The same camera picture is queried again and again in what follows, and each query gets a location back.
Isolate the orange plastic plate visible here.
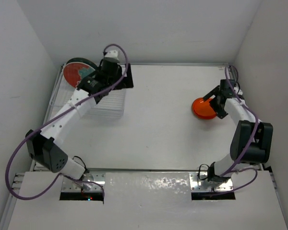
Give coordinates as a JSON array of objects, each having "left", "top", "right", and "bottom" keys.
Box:
[{"left": 191, "top": 98, "right": 216, "bottom": 120}]

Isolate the red plate with teal flower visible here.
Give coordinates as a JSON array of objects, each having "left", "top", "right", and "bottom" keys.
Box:
[{"left": 63, "top": 62, "right": 95, "bottom": 88}]

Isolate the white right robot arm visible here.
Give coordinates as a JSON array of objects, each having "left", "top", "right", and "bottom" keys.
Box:
[{"left": 203, "top": 80, "right": 273, "bottom": 184}]

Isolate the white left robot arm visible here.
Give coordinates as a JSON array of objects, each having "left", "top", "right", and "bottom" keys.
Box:
[{"left": 26, "top": 58, "right": 133, "bottom": 180}]

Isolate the dark green rimmed plate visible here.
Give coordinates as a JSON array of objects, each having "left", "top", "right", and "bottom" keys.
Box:
[{"left": 66, "top": 57, "right": 98, "bottom": 70}]

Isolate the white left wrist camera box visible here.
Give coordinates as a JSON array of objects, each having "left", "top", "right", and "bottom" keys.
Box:
[{"left": 104, "top": 50, "right": 120, "bottom": 63}]

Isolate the white wire dish rack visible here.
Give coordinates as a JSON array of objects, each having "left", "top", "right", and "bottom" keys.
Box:
[{"left": 48, "top": 67, "right": 126, "bottom": 119}]

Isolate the thin black cable right base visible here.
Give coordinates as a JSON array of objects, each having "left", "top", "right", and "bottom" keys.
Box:
[{"left": 198, "top": 163, "right": 213, "bottom": 186}]

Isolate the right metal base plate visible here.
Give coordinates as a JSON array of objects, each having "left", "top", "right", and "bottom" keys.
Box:
[{"left": 189, "top": 172, "right": 234, "bottom": 193}]

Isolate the metal base plate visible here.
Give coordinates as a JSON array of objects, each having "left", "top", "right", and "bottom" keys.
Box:
[
  {"left": 61, "top": 173, "right": 105, "bottom": 192},
  {"left": 189, "top": 172, "right": 234, "bottom": 193}
]

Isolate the thin black cable left wrist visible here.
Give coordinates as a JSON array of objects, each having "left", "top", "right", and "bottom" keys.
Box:
[{"left": 73, "top": 156, "right": 90, "bottom": 173}]

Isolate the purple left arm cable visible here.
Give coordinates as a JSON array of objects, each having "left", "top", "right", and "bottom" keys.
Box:
[{"left": 5, "top": 44, "right": 130, "bottom": 201}]

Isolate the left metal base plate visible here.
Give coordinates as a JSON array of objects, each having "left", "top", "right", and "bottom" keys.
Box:
[{"left": 61, "top": 173, "right": 105, "bottom": 192}]

